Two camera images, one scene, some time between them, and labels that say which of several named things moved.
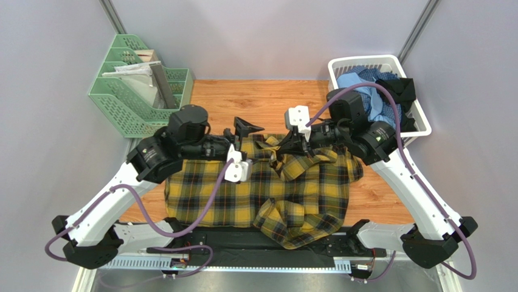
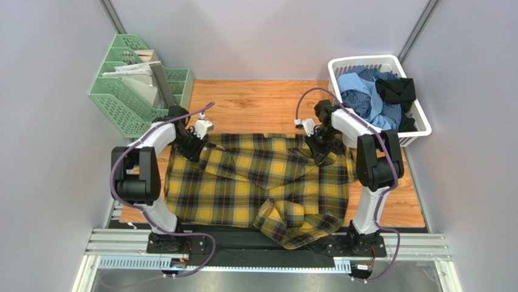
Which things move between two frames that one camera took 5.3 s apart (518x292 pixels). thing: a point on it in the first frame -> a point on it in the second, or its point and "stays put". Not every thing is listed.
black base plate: [241, 242] stays put
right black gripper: [299, 141] -> [317, 147]
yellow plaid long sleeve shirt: [290, 200] stays put
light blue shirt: [375, 112] stays put
